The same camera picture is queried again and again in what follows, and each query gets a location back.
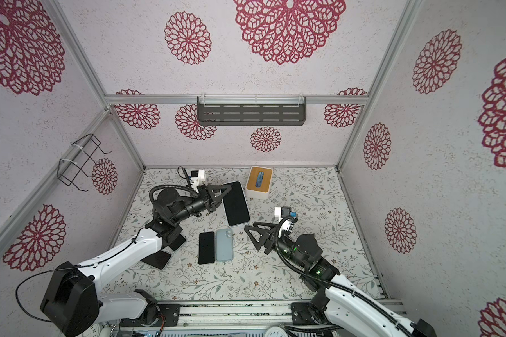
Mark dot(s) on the black wire wall basket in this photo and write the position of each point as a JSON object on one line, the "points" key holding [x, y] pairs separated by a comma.
{"points": [[85, 147]]}

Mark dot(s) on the round white gauge dial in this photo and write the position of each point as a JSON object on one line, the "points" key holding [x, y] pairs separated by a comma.
{"points": [[275, 332]]}

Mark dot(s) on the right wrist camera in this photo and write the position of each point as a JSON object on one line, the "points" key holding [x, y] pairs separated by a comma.
{"points": [[286, 218]]}

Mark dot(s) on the light blue phone case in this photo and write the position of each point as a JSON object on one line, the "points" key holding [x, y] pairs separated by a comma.
{"points": [[224, 245]]}

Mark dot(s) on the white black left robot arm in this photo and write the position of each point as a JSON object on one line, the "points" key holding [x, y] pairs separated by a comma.
{"points": [[74, 299]]}

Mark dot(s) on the black phone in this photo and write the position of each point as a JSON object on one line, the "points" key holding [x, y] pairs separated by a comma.
{"points": [[235, 205], [177, 243], [157, 260]]}

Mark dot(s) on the grey slotted wall shelf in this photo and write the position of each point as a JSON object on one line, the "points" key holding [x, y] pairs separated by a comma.
{"points": [[251, 111]]}

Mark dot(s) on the white wooden-top tissue box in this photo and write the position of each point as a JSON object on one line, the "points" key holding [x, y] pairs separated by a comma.
{"points": [[258, 184]]}

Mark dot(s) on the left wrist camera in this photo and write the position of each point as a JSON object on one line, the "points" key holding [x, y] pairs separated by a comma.
{"points": [[197, 178]]}

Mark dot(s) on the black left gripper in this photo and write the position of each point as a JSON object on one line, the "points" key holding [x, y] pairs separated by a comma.
{"points": [[210, 192]]}

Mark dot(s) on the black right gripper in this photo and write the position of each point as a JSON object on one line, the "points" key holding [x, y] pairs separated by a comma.
{"points": [[270, 242]]}

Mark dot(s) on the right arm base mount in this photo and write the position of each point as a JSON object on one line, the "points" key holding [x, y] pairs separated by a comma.
{"points": [[312, 312]]}

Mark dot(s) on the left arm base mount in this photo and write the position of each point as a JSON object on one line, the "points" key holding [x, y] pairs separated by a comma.
{"points": [[155, 314]]}

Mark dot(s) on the aluminium front rail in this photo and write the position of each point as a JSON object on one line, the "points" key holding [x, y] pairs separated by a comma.
{"points": [[181, 315]]}

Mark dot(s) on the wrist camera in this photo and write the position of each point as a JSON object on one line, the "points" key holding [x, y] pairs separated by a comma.
{"points": [[197, 178], [286, 218]]}

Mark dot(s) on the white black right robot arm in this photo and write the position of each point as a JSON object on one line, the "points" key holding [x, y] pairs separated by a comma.
{"points": [[337, 302]]}

